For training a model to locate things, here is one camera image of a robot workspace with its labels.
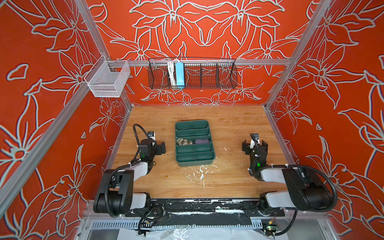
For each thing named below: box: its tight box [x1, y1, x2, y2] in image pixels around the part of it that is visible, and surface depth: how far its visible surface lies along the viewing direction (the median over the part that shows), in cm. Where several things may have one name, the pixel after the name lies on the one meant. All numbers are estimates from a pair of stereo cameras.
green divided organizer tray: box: [175, 120, 216, 167], surface depth 94 cm
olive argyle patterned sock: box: [176, 137, 193, 146], surface depth 94 cm
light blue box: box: [175, 62, 185, 89], surface depth 92 cm
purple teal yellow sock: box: [194, 138, 210, 144], surface depth 96 cm
